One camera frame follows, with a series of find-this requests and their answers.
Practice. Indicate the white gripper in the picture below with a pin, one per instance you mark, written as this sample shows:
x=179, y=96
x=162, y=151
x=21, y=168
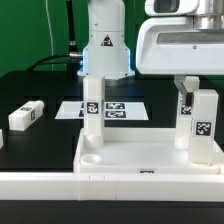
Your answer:
x=171, y=46

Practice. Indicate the white desk tabletop tray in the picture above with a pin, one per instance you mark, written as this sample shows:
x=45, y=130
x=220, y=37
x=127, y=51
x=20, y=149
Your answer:
x=141, y=151

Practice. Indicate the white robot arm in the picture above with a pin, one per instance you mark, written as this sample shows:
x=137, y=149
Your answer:
x=106, y=53

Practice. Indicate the white part at left edge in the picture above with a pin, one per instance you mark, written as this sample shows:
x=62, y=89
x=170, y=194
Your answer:
x=1, y=139

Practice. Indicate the white marker base plate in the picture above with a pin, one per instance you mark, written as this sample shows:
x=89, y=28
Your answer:
x=113, y=110

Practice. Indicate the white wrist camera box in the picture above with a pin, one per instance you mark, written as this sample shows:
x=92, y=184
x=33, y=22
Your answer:
x=170, y=7

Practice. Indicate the white L-shaped obstacle wall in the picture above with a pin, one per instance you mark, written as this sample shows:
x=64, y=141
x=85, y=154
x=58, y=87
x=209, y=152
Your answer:
x=117, y=187

